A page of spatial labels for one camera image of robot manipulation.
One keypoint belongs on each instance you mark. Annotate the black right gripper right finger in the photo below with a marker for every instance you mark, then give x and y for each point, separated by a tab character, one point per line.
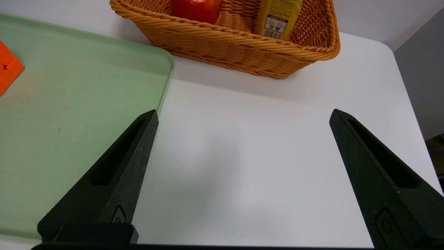
385	194

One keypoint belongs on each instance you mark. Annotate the orange wicker basket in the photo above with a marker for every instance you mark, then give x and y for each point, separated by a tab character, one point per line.
236	52

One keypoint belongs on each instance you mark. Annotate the light green plastic tray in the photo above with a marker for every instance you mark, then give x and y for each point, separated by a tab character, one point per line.
69	104

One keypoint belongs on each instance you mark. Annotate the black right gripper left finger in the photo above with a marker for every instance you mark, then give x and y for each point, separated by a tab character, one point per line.
114	194

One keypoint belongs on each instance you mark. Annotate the red apple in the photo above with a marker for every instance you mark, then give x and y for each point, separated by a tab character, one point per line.
196	10

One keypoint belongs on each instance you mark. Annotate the colourful puzzle cube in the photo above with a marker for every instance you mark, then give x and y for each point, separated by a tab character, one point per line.
8	69

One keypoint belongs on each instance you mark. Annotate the yellow crisps box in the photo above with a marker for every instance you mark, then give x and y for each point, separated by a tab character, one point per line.
277	17

